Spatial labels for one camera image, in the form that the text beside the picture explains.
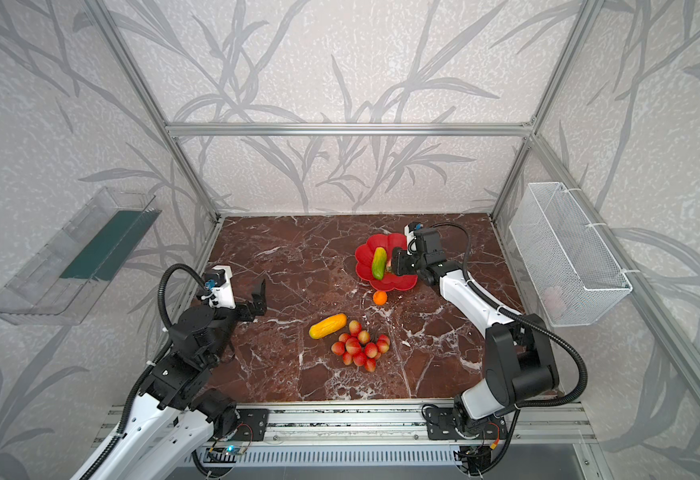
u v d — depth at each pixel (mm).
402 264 788
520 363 433
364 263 1042
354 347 788
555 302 731
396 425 753
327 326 881
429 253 680
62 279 642
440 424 731
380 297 935
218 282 578
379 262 1019
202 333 512
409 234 808
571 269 617
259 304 652
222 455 722
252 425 731
